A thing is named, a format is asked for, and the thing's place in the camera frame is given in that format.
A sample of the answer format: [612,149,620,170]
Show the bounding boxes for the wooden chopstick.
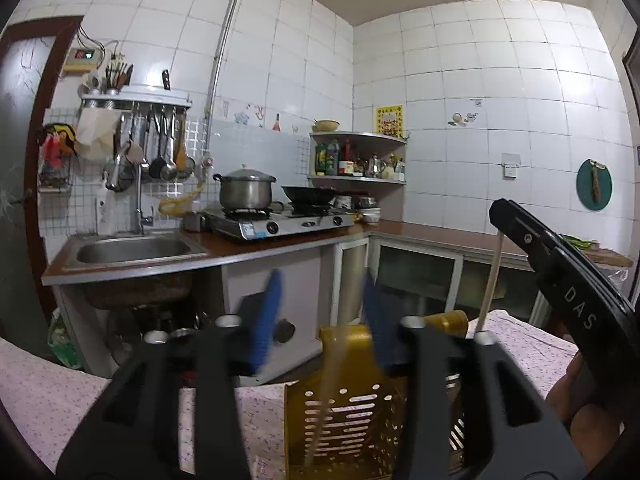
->
[477,232,504,334]

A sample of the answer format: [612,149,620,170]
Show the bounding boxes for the green plastic bag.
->
[47,307,87,372]

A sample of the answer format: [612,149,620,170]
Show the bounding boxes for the metal cutlery cup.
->
[102,61,135,97]

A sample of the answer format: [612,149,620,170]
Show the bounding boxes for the white hanging bag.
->
[75,107,124,161]

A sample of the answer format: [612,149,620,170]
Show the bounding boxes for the white wall hook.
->
[447,98,483,127]

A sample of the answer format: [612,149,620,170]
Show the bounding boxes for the wire basket with colourful items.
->
[37,122,79,194]

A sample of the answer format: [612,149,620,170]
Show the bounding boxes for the yellow wall poster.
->
[376,105,404,136]

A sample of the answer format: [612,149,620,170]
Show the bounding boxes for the row of hanging cooking tools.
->
[104,105,197,193]

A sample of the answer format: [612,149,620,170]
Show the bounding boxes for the steel sink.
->
[75,233,209,269]

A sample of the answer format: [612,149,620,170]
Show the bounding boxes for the white wall rack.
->
[79,85,194,111]

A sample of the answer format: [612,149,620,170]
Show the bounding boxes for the steel pot with lid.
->
[213,163,277,211]

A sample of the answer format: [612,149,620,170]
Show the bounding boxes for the stacked bowls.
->
[332,194,382,224]

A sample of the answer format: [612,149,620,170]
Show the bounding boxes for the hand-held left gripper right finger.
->
[362,274,588,480]

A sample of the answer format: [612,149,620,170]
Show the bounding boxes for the steel gas stove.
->
[202,202,356,242]

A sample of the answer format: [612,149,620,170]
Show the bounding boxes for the corner wall shelf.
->
[307,131,408,187]

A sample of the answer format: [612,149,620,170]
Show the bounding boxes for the green vegetables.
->
[560,233,602,251]

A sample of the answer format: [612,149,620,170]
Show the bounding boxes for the person's right hand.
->
[545,351,626,462]

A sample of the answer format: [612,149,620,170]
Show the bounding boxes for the beige control box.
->
[62,46,104,74]

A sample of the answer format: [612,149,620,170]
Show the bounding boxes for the black wok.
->
[281,185,338,209]

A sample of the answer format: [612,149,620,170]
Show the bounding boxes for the dark brown glass door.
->
[0,15,84,343]

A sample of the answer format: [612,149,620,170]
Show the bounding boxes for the yellow slotted plastic holder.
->
[284,310,471,478]

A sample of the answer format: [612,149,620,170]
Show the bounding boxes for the kitchen counter with cabinets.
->
[41,219,635,386]

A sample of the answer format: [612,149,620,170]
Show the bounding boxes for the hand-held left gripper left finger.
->
[57,269,284,480]

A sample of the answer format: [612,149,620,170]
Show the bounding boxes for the steel faucet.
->
[134,160,154,236]

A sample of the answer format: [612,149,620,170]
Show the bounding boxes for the green round cutting board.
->
[576,158,614,210]

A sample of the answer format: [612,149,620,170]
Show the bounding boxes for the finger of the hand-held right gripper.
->
[488,198,569,281]

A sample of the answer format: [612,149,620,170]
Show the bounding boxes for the yellow gas hose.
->
[158,179,207,216]

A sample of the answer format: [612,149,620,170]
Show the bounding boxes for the grey wall pipe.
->
[204,0,251,126]

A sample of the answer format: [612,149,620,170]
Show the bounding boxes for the pink floral tablecloth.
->
[0,307,581,480]

